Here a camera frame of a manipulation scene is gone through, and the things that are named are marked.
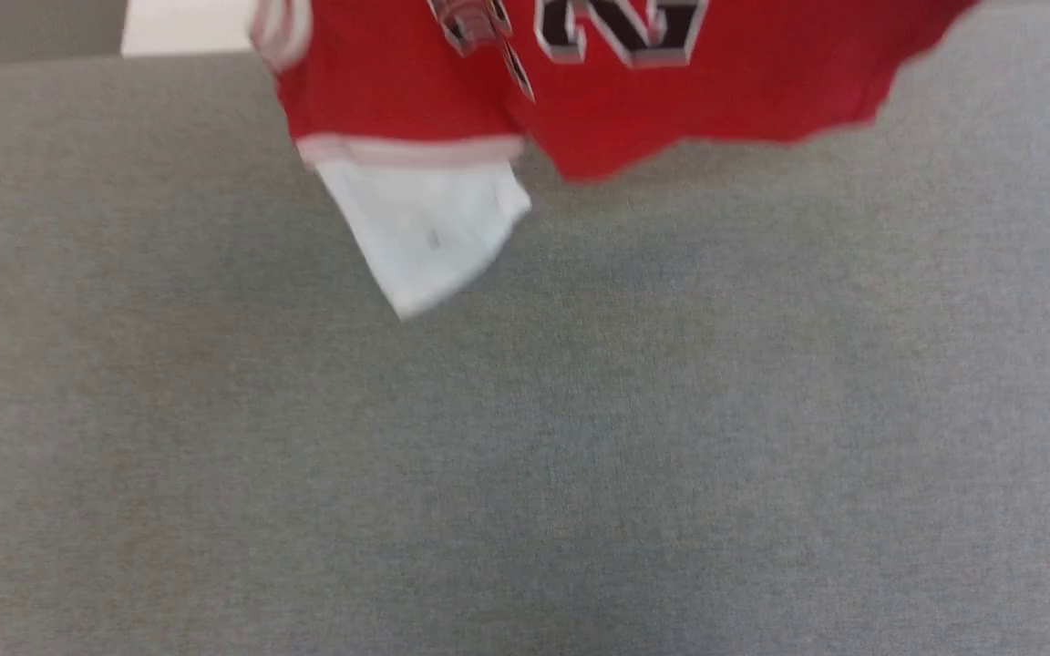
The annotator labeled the red jersey with white sleeves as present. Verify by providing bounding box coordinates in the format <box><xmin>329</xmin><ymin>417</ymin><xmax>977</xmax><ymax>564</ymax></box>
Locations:
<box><xmin>247</xmin><ymin>0</ymin><xmax>983</xmax><ymax>323</ymax></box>

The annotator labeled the grey fabric sofa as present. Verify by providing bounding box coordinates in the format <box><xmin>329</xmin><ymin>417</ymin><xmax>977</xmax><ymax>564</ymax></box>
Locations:
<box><xmin>0</xmin><ymin>0</ymin><xmax>1050</xmax><ymax>656</ymax></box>

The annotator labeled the white flat board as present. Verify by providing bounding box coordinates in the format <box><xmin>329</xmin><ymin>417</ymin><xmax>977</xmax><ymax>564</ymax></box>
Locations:
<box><xmin>120</xmin><ymin>0</ymin><xmax>259</xmax><ymax>58</ymax></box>

